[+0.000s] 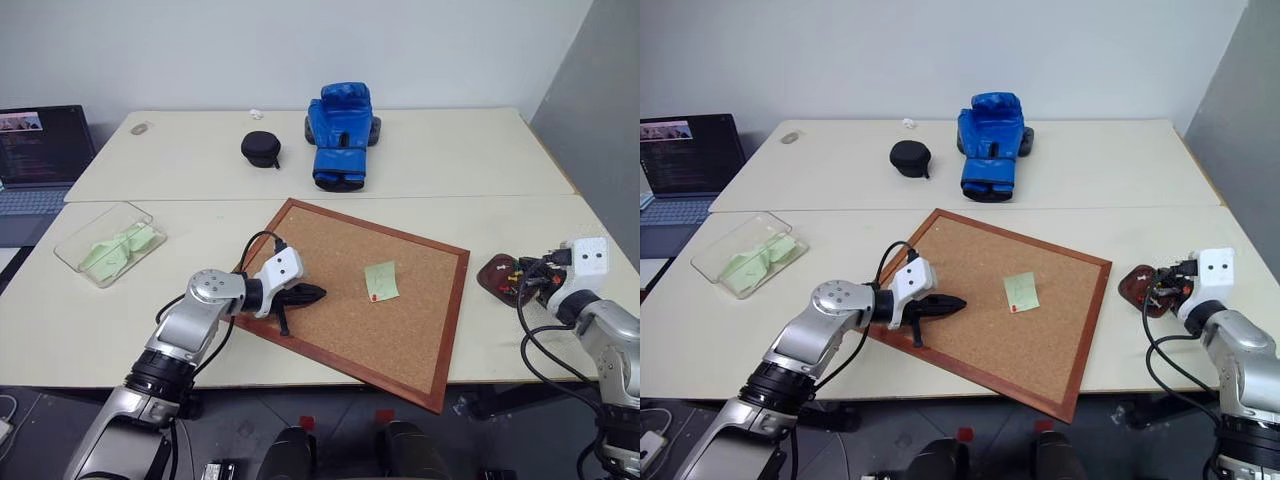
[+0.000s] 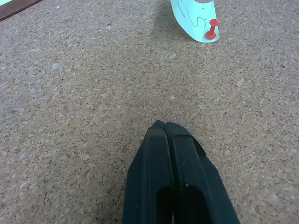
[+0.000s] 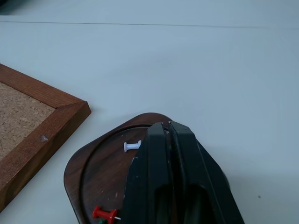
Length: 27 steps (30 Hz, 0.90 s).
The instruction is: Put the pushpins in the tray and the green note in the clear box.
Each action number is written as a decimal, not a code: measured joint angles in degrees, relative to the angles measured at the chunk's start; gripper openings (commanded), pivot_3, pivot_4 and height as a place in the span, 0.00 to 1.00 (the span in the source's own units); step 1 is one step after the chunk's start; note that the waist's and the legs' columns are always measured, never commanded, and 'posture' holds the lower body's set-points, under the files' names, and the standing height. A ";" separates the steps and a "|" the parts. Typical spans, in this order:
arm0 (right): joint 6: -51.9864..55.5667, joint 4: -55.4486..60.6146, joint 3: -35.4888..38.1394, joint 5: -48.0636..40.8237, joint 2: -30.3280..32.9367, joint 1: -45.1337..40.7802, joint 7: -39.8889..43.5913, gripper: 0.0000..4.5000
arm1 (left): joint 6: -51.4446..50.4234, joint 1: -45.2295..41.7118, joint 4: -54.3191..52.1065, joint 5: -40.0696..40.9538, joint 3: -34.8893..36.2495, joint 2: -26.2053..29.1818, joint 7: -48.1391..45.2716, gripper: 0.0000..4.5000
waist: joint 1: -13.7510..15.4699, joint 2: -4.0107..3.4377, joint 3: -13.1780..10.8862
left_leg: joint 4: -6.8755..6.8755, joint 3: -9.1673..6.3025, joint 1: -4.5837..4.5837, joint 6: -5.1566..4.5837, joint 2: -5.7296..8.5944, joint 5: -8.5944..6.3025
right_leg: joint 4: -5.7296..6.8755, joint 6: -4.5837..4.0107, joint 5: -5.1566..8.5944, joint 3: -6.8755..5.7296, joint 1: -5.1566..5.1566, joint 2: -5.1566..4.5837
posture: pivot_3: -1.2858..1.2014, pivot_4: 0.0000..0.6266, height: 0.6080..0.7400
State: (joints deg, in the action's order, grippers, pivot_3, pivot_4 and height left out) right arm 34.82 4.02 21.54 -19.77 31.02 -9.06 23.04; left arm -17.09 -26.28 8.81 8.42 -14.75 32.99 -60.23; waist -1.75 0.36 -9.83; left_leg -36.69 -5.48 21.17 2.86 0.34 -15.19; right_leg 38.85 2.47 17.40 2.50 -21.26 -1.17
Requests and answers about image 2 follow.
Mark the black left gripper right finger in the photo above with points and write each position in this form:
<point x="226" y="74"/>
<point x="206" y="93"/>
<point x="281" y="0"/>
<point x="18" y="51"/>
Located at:
<point x="196" y="182"/>

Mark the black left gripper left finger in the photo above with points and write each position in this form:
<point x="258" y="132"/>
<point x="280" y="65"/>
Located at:
<point x="149" y="172"/>

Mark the green paper note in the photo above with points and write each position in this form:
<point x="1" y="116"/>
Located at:
<point x="195" y="18"/>

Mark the cork board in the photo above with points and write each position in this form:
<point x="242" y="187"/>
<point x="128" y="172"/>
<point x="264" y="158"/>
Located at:
<point x="93" y="93"/>

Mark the red pushpin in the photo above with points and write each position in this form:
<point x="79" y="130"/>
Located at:
<point x="212" y="29"/>

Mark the brown wooden board frame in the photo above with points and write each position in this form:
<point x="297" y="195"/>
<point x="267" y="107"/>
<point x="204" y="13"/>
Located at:
<point x="14" y="8"/>

